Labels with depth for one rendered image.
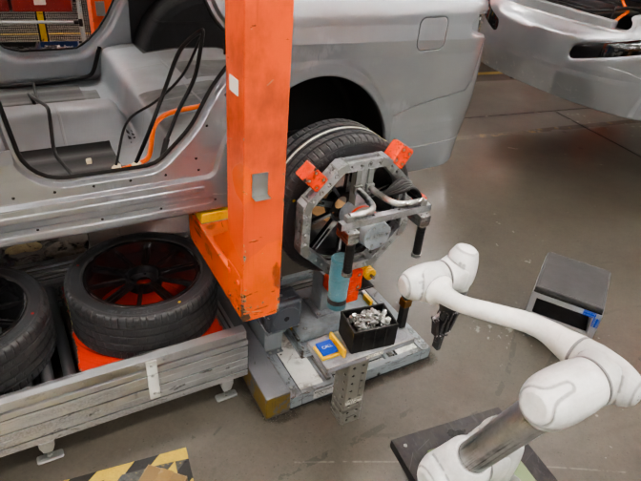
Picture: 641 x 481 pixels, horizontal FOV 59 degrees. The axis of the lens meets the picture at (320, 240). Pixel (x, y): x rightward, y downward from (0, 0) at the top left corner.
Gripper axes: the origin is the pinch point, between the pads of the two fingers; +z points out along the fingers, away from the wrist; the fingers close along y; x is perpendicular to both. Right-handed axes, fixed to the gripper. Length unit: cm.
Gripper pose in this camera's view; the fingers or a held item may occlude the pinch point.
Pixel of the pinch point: (438, 341)
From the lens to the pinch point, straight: 212.3
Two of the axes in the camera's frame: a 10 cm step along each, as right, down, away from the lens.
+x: -5.2, -5.2, 6.7
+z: -1.1, 8.2, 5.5
